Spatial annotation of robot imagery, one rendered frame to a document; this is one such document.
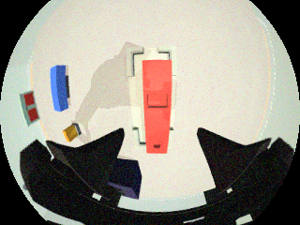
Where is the blue curved rectangular block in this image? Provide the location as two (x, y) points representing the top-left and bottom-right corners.
(50, 65), (68, 112)

